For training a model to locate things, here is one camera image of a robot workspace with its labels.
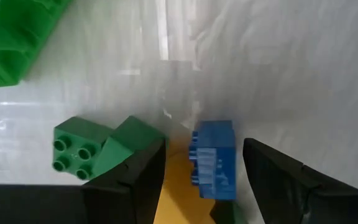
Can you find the white table cover sheet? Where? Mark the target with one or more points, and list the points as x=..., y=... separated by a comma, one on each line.
x=259, y=77

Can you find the small green building block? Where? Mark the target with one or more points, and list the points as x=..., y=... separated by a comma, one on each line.
x=225, y=214
x=129, y=137
x=79, y=140

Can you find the large yellow building block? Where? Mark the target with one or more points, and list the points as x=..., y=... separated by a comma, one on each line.
x=179, y=199

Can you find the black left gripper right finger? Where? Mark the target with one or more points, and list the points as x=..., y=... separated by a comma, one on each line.
x=275, y=186

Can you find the long green building block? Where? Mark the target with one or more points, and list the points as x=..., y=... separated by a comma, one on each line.
x=8, y=40

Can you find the small blue building block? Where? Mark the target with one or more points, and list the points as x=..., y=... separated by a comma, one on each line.
x=216, y=161

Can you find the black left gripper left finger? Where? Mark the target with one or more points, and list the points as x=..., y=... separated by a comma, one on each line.
x=135, y=193

